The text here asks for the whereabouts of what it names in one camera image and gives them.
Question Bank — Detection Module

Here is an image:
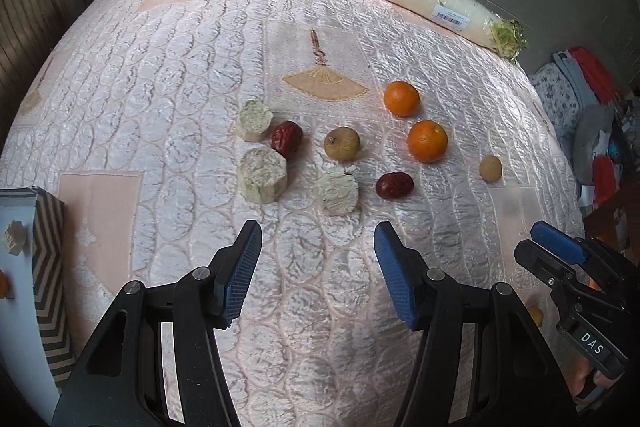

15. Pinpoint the red jujube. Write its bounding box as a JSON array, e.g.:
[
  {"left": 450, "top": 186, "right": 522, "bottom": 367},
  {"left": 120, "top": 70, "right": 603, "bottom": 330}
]
[
  {"left": 375, "top": 172, "right": 414, "bottom": 199},
  {"left": 271, "top": 120, "right": 304, "bottom": 158}
]

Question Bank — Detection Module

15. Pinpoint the beige cake piece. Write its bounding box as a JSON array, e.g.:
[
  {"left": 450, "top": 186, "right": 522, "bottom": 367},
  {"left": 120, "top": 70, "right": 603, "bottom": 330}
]
[
  {"left": 314, "top": 167, "right": 359, "bottom": 216},
  {"left": 238, "top": 146, "right": 288, "bottom": 205},
  {"left": 235, "top": 100, "right": 273, "bottom": 143}
]

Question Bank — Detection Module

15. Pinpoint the brown longan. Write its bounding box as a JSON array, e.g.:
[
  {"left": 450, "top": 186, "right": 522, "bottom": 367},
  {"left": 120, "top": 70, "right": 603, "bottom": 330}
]
[
  {"left": 478, "top": 155, "right": 503, "bottom": 183},
  {"left": 323, "top": 127, "right": 361, "bottom": 162}
]

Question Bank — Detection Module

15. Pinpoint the orange mandarin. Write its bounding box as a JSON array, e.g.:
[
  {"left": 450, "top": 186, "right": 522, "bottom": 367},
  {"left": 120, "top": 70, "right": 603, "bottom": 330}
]
[
  {"left": 407, "top": 120, "right": 448, "bottom": 164},
  {"left": 0, "top": 270, "right": 13, "bottom": 299},
  {"left": 383, "top": 81, "right": 421, "bottom": 117}
]

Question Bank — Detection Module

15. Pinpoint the beige cake piece top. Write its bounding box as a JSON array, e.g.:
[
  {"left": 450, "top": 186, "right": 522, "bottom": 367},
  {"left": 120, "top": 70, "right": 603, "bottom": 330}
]
[{"left": 235, "top": 100, "right": 273, "bottom": 143}]

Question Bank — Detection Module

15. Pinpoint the striped white tray box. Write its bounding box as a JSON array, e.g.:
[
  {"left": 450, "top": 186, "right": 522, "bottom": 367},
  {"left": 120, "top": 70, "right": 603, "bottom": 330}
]
[{"left": 1, "top": 187, "right": 76, "bottom": 424}]

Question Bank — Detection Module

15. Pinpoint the small beige cake cube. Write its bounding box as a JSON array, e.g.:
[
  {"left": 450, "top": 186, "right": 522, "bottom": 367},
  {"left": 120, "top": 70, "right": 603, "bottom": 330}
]
[{"left": 2, "top": 220, "right": 27, "bottom": 256}]

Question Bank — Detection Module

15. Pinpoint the person's right hand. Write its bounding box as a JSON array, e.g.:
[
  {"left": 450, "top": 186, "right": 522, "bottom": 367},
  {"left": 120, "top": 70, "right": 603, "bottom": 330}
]
[{"left": 564, "top": 353, "right": 617, "bottom": 404}]

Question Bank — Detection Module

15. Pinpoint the yellow fruit at bottom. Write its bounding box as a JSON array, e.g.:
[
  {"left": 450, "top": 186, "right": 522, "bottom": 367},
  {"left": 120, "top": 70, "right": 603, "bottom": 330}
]
[{"left": 527, "top": 303, "right": 544, "bottom": 329}]

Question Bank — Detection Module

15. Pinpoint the floral fabric pile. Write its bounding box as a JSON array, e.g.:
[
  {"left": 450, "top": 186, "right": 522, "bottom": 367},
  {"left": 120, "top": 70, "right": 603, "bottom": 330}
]
[{"left": 529, "top": 46, "right": 639, "bottom": 211}]

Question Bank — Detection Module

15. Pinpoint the pink quilted bed cover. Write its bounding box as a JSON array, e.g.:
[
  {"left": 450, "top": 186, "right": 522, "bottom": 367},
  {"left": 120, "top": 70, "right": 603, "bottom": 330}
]
[{"left": 1, "top": 0, "right": 582, "bottom": 426}]

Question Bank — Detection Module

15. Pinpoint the wrapped white daikon radish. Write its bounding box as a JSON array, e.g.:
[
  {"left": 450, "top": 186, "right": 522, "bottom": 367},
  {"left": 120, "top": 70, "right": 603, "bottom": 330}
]
[{"left": 386, "top": 0, "right": 527, "bottom": 60}]

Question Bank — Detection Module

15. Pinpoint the dark wooden slatted panel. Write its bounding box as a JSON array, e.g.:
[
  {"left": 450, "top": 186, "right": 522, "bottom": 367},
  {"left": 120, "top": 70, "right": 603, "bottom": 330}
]
[{"left": 1, "top": 0, "right": 85, "bottom": 136}]

